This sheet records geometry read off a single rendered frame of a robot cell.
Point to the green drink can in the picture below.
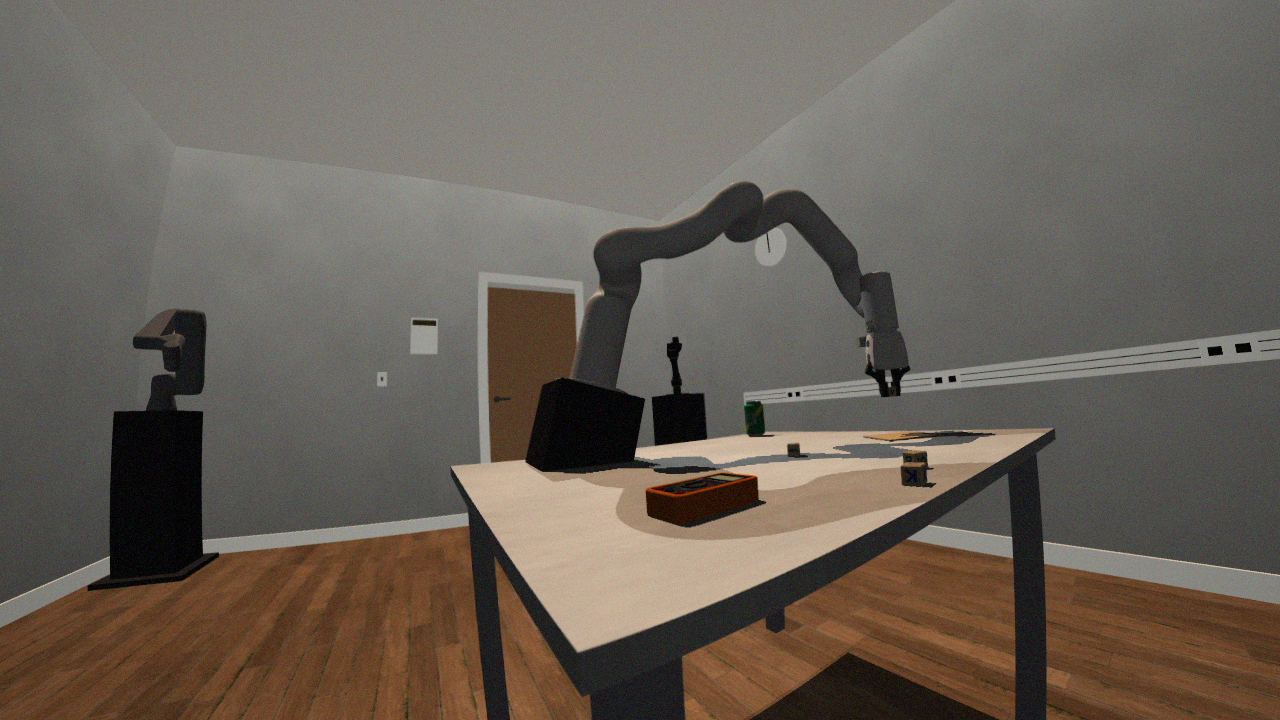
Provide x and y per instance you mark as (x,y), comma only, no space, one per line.
(754,418)

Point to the tan flat mat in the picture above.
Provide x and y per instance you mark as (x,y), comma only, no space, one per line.
(901,436)

